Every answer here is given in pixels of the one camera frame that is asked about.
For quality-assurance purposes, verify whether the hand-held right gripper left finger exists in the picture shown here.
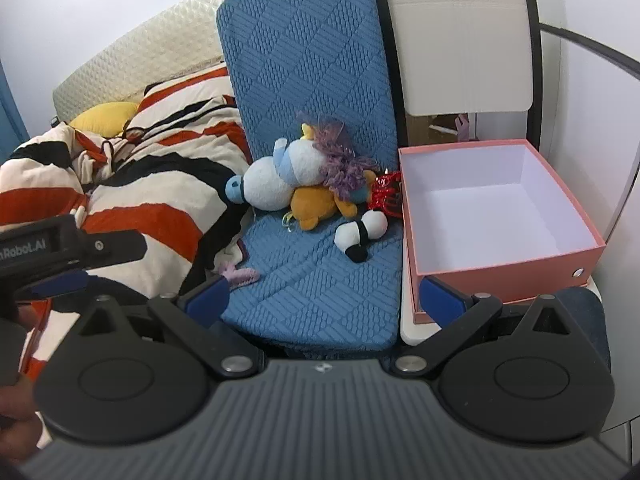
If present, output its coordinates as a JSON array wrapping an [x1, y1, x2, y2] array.
[[80, 275, 263, 378]]

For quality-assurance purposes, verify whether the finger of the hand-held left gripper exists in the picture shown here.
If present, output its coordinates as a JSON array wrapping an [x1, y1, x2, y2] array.
[[75, 230, 148, 268], [17, 267, 87, 301]]

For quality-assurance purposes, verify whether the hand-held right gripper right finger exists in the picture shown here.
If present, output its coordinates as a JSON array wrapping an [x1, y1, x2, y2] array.
[[389, 276, 573, 378]]

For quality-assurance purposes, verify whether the small pink plush toy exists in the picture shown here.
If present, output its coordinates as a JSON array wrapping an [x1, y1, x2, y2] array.
[[220, 260, 261, 288]]

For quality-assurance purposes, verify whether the pink cardboard box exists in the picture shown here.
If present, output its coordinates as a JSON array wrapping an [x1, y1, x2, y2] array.
[[398, 140, 607, 325]]

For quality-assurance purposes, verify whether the small panda plush toy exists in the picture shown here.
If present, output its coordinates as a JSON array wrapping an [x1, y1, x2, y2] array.
[[334, 209, 388, 264]]

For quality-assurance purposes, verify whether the white and blue plush toy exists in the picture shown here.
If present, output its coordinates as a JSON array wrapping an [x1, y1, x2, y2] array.
[[225, 124, 333, 212]]

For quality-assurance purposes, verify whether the orange bear plush toy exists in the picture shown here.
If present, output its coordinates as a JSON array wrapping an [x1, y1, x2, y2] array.
[[290, 185, 373, 232]]

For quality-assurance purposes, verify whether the purple ribbon hair tie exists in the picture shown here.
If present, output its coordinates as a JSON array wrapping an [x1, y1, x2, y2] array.
[[312, 112, 381, 196]]

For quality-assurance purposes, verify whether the person's left hand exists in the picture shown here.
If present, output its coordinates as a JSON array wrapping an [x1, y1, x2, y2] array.
[[0, 395, 42, 443]]

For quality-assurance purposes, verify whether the striped blanket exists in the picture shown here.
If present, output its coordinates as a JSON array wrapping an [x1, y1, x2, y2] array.
[[0, 62, 253, 376]]

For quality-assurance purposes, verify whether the blue curtain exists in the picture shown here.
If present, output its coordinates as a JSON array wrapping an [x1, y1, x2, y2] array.
[[0, 60, 31, 166]]

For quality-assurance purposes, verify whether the yellow pillow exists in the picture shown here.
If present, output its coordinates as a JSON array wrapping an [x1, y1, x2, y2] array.
[[67, 101, 140, 138]]

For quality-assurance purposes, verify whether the dark blue cloth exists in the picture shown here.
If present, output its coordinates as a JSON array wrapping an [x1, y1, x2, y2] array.
[[550, 285, 613, 376]]

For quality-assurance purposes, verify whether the cream quilted headboard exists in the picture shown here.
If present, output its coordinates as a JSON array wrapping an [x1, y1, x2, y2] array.
[[52, 0, 273, 126]]

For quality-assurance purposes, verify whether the beige folding chair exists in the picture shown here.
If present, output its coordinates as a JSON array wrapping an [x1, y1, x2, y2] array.
[[372, 0, 608, 346]]

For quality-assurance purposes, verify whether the blue quilted chair cover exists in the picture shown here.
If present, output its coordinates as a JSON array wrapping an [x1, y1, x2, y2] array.
[[216, 0, 403, 353]]

